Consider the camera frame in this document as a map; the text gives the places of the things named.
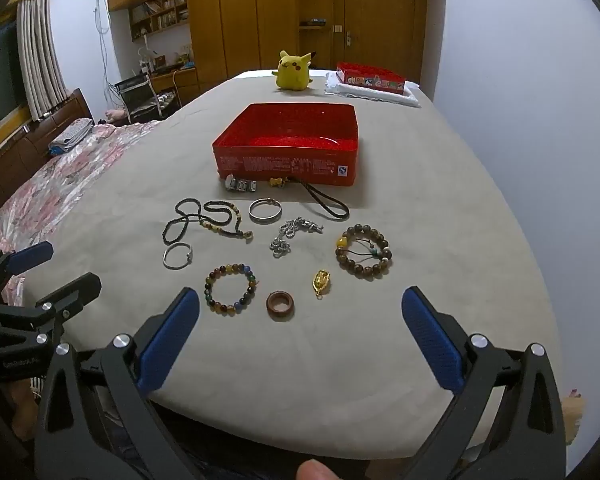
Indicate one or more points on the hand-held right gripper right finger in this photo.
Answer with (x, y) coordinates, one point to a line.
(430, 345)

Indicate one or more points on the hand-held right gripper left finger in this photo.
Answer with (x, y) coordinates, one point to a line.
(170, 340)

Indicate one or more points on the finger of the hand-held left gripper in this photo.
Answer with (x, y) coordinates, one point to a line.
(75, 291)
(30, 256)

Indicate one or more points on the silver wristwatch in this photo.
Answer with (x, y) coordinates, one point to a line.
(237, 184)

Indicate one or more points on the red tin box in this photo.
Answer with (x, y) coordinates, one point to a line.
(280, 165)

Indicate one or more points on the person's right hand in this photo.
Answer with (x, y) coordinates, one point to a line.
(315, 471)

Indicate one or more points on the pink floral blanket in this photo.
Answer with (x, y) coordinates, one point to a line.
(70, 180)

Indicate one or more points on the wooden headboard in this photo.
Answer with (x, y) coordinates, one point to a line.
(35, 145)

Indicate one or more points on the gold pendant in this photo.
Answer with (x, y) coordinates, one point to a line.
(321, 282)

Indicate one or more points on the folded grey cloth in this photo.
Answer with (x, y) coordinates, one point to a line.
(72, 135)

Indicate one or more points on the wide silver bangle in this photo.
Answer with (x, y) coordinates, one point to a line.
(260, 219)

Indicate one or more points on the pink plush toy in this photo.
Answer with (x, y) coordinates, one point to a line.
(115, 115)

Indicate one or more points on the window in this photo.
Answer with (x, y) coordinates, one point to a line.
(2, 80)

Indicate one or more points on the black chair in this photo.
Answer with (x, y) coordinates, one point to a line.
(137, 92)

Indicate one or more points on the striped curtain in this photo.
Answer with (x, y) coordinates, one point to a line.
(40, 55)

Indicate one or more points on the wooden desk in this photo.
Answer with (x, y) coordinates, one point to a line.
(185, 80)

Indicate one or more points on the white folded towel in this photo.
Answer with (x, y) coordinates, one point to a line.
(345, 91)

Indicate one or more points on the red printed tin lid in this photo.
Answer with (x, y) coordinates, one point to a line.
(370, 79)

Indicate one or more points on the wooden bookshelf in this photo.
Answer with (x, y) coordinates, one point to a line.
(160, 15)

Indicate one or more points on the yellow plush toy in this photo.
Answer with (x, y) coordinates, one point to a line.
(292, 72)

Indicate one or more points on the wooden wardrobe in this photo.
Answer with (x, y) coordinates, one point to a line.
(240, 15)

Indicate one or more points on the dark item on shelf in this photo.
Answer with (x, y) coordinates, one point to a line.
(312, 23)

